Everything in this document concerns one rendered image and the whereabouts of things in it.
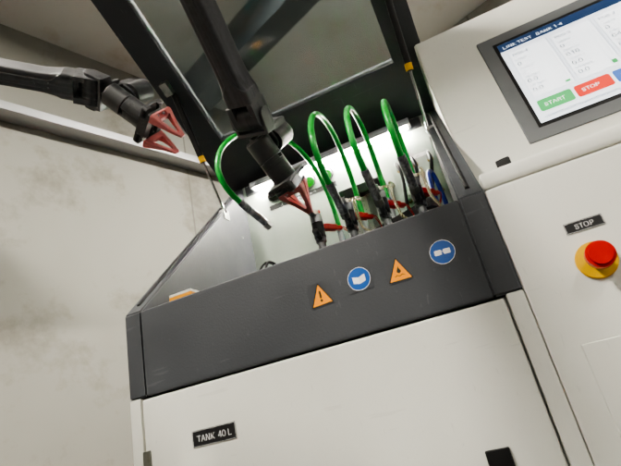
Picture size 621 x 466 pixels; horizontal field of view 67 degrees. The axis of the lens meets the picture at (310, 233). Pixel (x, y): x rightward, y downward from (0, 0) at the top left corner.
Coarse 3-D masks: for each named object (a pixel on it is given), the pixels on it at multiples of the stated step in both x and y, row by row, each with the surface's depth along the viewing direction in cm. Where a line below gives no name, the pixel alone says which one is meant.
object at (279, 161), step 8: (280, 152) 104; (272, 160) 102; (280, 160) 103; (264, 168) 103; (272, 168) 103; (280, 168) 103; (288, 168) 104; (296, 168) 107; (272, 176) 104; (280, 176) 103; (288, 176) 103; (280, 184) 102; (288, 184) 101; (272, 192) 103
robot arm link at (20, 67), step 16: (0, 64) 103; (16, 64) 105; (32, 64) 107; (0, 80) 104; (16, 80) 105; (32, 80) 105; (48, 80) 106; (64, 80) 106; (80, 80) 107; (96, 80) 108; (64, 96) 109; (80, 96) 110; (96, 96) 110
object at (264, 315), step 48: (384, 240) 76; (432, 240) 73; (240, 288) 84; (288, 288) 80; (336, 288) 77; (384, 288) 74; (432, 288) 71; (480, 288) 68; (144, 336) 89; (192, 336) 85; (240, 336) 81; (288, 336) 78; (336, 336) 75; (192, 384) 83
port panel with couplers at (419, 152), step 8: (424, 144) 136; (408, 152) 137; (416, 152) 137; (424, 152) 136; (432, 152) 135; (392, 160) 139; (416, 160) 133; (424, 160) 135; (432, 160) 134; (392, 168) 138; (424, 168) 134; (440, 176) 132; (400, 184) 136; (424, 184) 133; (400, 192) 135; (408, 192) 134; (448, 192) 129; (408, 200) 131; (448, 200) 129
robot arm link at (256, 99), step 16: (192, 0) 85; (208, 0) 86; (192, 16) 87; (208, 16) 86; (208, 32) 88; (224, 32) 90; (208, 48) 90; (224, 48) 90; (224, 64) 91; (240, 64) 94; (224, 80) 94; (240, 80) 94; (224, 96) 96; (240, 96) 95; (256, 96) 97; (240, 112) 98; (256, 112) 97; (240, 128) 100; (256, 128) 99
